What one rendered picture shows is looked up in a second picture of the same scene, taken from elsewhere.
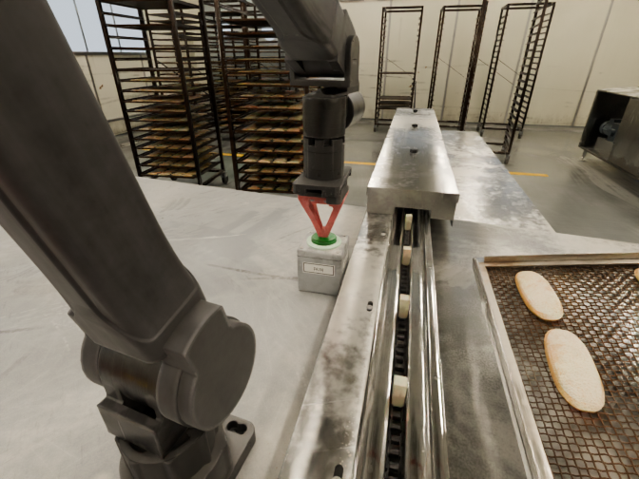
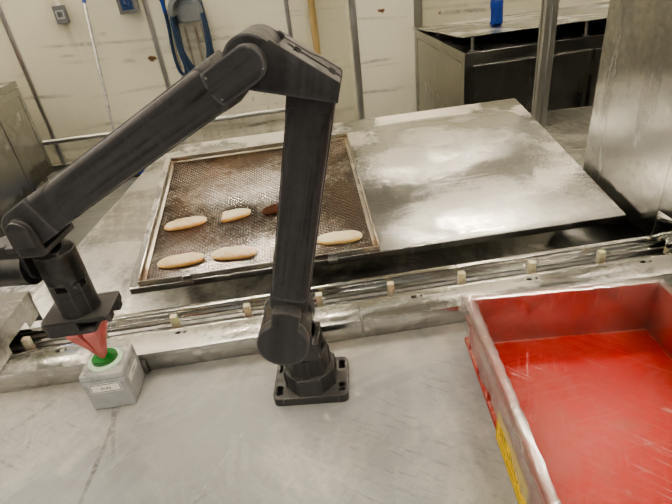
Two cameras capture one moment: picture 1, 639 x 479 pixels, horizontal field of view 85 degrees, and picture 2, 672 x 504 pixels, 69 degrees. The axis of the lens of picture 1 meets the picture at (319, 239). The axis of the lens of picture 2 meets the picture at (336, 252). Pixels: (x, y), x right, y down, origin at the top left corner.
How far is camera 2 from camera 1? 0.80 m
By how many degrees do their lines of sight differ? 88
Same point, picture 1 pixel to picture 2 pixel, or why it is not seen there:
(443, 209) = (30, 312)
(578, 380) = (244, 249)
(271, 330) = (193, 399)
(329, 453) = not seen: hidden behind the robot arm
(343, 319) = (197, 339)
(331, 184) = (112, 295)
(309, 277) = (133, 382)
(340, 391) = (256, 325)
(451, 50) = not seen: outside the picture
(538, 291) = (182, 257)
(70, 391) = (282, 486)
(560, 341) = (222, 252)
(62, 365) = not seen: outside the picture
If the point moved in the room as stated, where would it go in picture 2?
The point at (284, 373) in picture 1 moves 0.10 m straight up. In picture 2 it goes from (235, 374) to (222, 330)
